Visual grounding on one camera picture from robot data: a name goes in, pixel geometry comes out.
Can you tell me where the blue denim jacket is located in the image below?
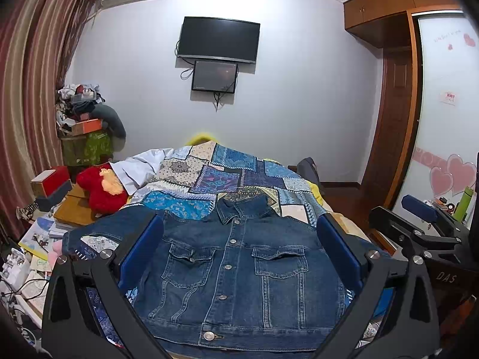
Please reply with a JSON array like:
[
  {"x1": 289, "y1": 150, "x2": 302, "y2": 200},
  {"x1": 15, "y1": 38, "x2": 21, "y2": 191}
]
[{"x1": 62, "y1": 195, "x2": 386, "y2": 354}]

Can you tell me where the pile of clothes and boxes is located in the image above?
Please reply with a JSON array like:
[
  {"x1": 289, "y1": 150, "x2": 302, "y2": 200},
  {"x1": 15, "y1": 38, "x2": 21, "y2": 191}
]
[{"x1": 55, "y1": 84, "x2": 127, "y2": 140}]

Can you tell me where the green bottle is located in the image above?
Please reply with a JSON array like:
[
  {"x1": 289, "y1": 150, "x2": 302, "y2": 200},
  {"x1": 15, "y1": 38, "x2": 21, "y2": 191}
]
[{"x1": 452, "y1": 186, "x2": 474, "y2": 223}]

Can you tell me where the beige bed sheet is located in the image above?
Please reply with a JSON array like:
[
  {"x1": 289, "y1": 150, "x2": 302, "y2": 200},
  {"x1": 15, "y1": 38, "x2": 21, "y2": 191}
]
[{"x1": 322, "y1": 200, "x2": 371, "y2": 242}]

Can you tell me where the brown wooden wardrobe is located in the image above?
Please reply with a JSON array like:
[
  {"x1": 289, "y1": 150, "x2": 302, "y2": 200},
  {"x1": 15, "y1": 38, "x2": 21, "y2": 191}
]
[{"x1": 342, "y1": 0, "x2": 460, "y2": 208}]

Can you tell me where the white sliding door with hearts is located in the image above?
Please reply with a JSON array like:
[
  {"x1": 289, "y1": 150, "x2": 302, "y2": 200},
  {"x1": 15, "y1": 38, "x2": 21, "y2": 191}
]
[{"x1": 399, "y1": 10, "x2": 478, "y2": 204}]

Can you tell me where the white power strip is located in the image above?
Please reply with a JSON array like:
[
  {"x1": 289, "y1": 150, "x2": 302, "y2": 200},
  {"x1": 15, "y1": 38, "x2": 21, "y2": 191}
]
[{"x1": 1, "y1": 248, "x2": 30, "y2": 290}]

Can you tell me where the brown cardboard box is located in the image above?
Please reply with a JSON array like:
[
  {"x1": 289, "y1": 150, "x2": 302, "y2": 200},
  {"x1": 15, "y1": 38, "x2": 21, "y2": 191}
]
[{"x1": 54, "y1": 184, "x2": 97, "y2": 226}]

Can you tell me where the red plush toy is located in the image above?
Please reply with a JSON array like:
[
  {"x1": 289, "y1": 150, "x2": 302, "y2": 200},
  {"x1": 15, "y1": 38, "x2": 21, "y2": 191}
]
[{"x1": 76, "y1": 163, "x2": 128, "y2": 215}]

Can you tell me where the grey bag by bed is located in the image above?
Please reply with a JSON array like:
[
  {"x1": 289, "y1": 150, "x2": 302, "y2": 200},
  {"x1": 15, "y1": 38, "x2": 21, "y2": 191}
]
[{"x1": 296, "y1": 157, "x2": 322, "y2": 188}]

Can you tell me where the red and white box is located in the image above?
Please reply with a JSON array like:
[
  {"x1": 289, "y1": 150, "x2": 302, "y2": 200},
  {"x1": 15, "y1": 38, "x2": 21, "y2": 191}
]
[{"x1": 31, "y1": 165, "x2": 72, "y2": 198}]

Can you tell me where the white shirt on bed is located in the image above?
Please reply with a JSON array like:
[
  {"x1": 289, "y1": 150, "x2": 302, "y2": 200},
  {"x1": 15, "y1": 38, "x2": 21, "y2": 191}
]
[{"x1": 110, "y1": 148, "x2": 174, "y2": 196}]

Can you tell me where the green patterned bag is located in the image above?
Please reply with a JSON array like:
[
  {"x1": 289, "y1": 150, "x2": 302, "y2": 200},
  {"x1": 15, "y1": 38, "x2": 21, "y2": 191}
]
[{"x1": 61, "y1": 130, "x2": 113, "y2": 167}]

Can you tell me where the blue patchwork bedspread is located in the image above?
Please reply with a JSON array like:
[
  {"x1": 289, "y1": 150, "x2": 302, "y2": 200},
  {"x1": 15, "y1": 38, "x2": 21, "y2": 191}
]
[{"x1": 79, "y1": 140, "x2": 357, "y2": 349}]

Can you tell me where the orange shoe box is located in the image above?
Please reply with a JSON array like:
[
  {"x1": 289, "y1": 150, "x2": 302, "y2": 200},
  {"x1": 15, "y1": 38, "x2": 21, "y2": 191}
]
[{"x1": 72, "y1": 118, "x2": 102, "y2": 136}]

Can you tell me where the red striped curtain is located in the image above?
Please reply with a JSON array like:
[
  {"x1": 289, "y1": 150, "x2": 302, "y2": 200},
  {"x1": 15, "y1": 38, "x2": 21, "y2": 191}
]
[{"x1": 1, "y1": 0, "x2": 97, "y2": 240}]

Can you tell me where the small black wall monitor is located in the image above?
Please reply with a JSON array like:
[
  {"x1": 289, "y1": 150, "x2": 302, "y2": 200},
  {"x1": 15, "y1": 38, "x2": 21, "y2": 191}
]
[{"x1": 192, "y1": 60, "x2": 239, "y2": 94}]

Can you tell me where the large black wall television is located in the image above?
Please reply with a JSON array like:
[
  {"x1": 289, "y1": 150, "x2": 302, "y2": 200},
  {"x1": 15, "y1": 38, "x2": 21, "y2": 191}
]
[{"x1": 177, "y1": 16, "x2": 261, "y2": 64}]

